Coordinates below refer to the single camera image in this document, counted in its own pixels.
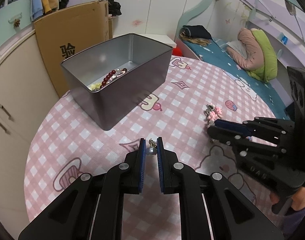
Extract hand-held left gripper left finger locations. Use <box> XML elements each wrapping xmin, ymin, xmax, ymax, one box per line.
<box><xmin>18</xmin><ymin>138</ymin><xmax>146</xmax><ymax>240</ymax></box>

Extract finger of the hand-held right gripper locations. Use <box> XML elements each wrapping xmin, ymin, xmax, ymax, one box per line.
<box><xmin>207</xmin><ymin>126</ymin><xmax>288</xmax><ymax>161</ymax></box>
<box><xmin>214</xmin><ymin>116</ymin><xmax>295</xmax><ymax>147</ymax></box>

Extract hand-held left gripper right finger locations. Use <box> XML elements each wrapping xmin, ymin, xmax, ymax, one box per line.
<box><xmin>156</xmin><ymin>137</ymin><xmax>284</xmax><ymax>240</ymax></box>

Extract pearl earring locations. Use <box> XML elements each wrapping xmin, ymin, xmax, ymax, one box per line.
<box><xmin>148</xmin><ymin>139</ymin><xmax>158</xmax><ymax>155</ymax></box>

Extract pink flower hair clip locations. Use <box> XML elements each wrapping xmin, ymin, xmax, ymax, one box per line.
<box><xmin>204</xmin><ymin>104</ymin><xmax>223</xmax><ymax>130</ymax></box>

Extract grey metal tin box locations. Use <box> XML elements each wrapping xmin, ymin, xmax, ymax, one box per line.
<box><xmin>60</xmin><ymin>33</ymin><xmax>173</xmax><ymax>131</ymax></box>

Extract dark red bead bracelet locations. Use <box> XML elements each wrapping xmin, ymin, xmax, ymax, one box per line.
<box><xmin>100</xmin><ymin>68</ymin><xmax>128</xmax><ymax>85</ymax></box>

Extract person's right forearm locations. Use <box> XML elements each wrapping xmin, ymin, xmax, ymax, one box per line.
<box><xmin>280</xmin><ymin>186</ymin><xmax>305</xmax><ymax>233</ymax></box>

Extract pink checkered bear tablecloth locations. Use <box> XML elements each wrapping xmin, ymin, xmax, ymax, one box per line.
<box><xmin>24</xmin><ymin>56</ymin><xmax>290</xmax><ymax>240</ymax></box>

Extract blue candy print bedsheet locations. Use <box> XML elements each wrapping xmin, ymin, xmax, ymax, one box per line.
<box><xmin>184</xmin><ymin>39</ymin><xmax>296</xmax><ymax>120</ymax></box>

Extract pink quilt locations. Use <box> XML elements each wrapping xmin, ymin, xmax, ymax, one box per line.
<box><xmin>226</xmin><ymin>28</ymin><xmax>266</xmax><ymax>71</ymax></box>

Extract white pillow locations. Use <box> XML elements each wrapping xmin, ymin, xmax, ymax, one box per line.
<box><xmin>226</xmin><ymin>41</ymin><xmax>243</xmax><ymax>53</ymax></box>

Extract green quilt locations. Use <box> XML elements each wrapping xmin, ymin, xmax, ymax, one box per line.
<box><xmin>247</xmin><ymin>29</ymin><xmax>278</xmax><ymax>83</ymax></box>

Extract folded tan clothes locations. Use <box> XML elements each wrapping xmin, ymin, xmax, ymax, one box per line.
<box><xmin>180</xmin><ymin>36</ymin><xmax>213</xmax><ymax>47</ymax></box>

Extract folded dark clothes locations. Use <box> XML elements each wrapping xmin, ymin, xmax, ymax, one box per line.
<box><xmin>182</xmin><ymin>25</ymin><xmax>213</xmax><ymax>40</ymax></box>

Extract white board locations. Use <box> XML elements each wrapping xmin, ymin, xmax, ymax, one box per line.
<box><xmin>114</xmin><ymin>33</ymin><xmax>176</xmax><ymax>48</ymax></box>

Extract teal bunk bed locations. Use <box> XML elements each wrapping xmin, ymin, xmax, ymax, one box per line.
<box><xmin>176</xmin><ymin>0</ymin><xmax>305</xmax><ymax>120</ymax></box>

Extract grey hanging cloth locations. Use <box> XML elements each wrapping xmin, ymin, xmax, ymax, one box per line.
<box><xmin>285</xmin><ymin>0</ymin><xmax>296</xmax><ymax>15</ymax></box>

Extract white wardrobe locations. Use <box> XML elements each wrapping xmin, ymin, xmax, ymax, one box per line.
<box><xmin>65</xmin><ymin>0</ymin><xmax>210</xmax><ymax>37</ymax></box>

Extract cream cabinet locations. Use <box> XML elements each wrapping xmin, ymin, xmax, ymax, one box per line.
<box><xmin>0</xmin><ymin>27</ymin><xmax>61</xmax><ymax>170</ymax></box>

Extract large cardboard box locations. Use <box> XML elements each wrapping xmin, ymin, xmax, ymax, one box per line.
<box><xmin>34</xmin><ymin>0</ymin><xmax>110</xmax><ymax>98</ymax></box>

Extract black clothes pile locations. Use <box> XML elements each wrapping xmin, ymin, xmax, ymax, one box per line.
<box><xmin>101</xmin><ymin>0</ymin><xmax>122</xmax><ymax>17</ymax></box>

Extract teal drawer cabinet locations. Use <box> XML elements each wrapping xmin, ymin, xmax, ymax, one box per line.
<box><xmin>0</xmin><ymin>0</ymin><xmax>36</xmax><ymax>53</ymax></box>

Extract light blue hanging shirt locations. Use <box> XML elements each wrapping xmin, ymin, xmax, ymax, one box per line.
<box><xmin>30</xmin><ymin>0</ymin><xmax>44</xmax><ymax>22</ymax></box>

